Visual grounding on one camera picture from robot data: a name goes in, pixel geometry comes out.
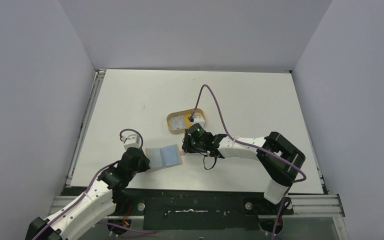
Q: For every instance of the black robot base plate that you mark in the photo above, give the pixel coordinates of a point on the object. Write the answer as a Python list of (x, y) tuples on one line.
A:
[(198, 210)]

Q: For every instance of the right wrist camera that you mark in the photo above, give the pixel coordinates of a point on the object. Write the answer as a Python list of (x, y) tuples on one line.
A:
[(196, 119)]

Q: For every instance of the light blue ID card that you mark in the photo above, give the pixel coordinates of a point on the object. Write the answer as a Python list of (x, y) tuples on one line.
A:
[(177, 122)]

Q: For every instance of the aluminium front frame rail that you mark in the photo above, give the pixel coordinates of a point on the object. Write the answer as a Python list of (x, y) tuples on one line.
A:
[(321, 206)]

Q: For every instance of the beige leather card holder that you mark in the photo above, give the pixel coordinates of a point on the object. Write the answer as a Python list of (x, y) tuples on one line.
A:
[(163, 166)]

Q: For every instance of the beige oval tray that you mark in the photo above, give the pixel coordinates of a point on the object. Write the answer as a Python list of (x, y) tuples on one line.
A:
[(186, 114)]

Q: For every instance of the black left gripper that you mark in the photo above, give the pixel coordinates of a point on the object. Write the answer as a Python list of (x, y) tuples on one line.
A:
[(142, 161)]

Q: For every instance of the aluminium table edge rail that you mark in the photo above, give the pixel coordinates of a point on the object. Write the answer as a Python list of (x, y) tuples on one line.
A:
[(96, 84)]

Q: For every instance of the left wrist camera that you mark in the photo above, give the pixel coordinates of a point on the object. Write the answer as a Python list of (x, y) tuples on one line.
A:
[(131, 141)]

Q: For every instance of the blue credit card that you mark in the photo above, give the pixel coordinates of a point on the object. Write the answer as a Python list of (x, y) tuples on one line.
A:
[(170, 155)]

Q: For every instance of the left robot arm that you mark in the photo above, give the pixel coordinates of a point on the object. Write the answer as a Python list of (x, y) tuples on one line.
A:
[(99, 200)]

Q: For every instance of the silver credit card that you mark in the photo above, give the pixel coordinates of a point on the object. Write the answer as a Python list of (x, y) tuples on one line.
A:
[(155, 157)]

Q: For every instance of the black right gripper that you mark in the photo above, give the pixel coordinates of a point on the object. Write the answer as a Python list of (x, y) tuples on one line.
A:
[(188, 144)]

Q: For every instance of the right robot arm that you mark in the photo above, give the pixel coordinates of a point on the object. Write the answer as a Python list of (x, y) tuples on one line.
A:
[(279, 157)]

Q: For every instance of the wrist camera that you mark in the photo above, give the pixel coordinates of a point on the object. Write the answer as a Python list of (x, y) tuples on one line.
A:
[(196, 119), (131, 141)]

